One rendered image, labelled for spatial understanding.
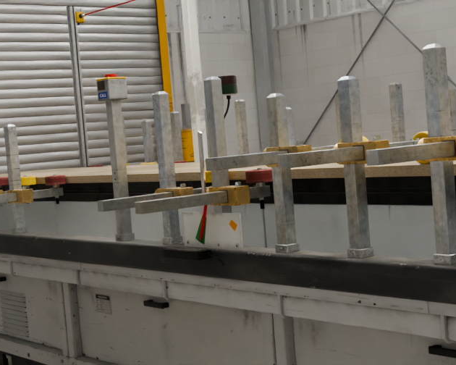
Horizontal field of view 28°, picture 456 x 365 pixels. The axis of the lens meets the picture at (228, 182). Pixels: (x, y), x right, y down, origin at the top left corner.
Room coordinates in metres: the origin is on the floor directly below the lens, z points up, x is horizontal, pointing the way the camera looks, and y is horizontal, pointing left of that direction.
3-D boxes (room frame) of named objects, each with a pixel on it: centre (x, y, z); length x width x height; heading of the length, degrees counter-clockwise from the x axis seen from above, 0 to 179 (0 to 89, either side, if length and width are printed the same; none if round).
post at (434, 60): (1.92, -0.45, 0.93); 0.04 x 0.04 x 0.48; 39
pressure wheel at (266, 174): (2.54, -0.09, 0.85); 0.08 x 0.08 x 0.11
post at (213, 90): (2.50, 0.02, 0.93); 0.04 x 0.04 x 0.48; 39
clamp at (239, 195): (2.49, 0.00, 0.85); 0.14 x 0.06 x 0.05; 39
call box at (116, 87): (2.90, 0.34, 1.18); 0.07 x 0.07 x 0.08; 39
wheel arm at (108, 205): (2.64, 0.19, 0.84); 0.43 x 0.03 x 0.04; 129
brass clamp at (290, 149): (2.29, -0.15, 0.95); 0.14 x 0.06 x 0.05; 39
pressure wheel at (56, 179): (3.54, 0.67, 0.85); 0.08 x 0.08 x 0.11
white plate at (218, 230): (2.51, 0.06, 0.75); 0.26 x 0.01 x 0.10; 39
